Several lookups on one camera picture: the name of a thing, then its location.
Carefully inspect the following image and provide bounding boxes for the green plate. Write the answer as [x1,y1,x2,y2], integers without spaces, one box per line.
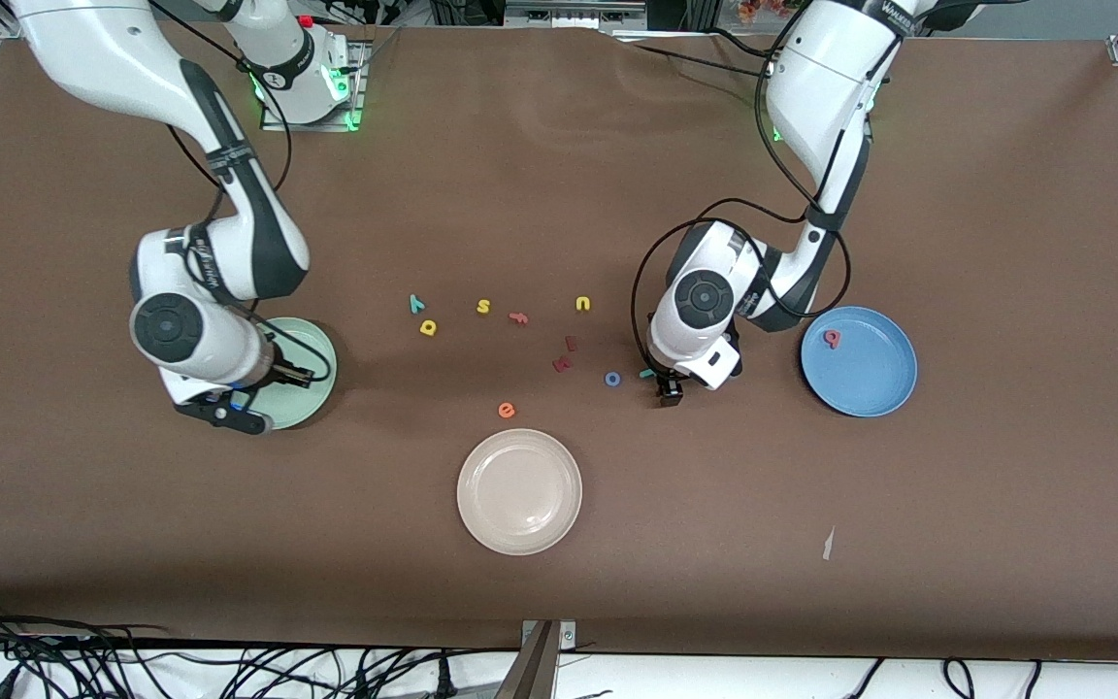
[248,317,338,431]

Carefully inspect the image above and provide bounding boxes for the beige plate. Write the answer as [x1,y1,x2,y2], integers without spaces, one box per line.
[456,428,583,556]

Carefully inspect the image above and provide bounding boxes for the blue plate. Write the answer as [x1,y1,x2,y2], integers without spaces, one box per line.
[801,306,918,418]

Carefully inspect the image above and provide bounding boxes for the orange artificial flowers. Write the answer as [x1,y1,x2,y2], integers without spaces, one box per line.
[739,0,812,22]

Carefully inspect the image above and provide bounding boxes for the short black right arm cable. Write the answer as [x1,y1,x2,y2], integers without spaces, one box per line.
[169,124,335,387]

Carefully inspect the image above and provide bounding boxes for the long black right arm cable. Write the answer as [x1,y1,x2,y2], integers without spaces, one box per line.
[147,0,293,195]

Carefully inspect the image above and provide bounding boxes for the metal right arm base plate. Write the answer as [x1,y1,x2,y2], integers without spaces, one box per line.
[260,39,368,133]

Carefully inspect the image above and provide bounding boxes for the metal table edge bracket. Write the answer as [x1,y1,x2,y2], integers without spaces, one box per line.
[517,618,577,699]

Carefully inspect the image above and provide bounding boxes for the thin black power cable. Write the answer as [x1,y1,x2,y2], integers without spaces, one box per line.
[617,27,775,83]

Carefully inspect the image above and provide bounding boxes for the tangled black cable bundle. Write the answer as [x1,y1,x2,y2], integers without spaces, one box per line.
[0,600,521,699]

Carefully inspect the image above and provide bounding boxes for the silver equipment frame rail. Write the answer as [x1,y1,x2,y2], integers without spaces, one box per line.
[506,0,647,25]

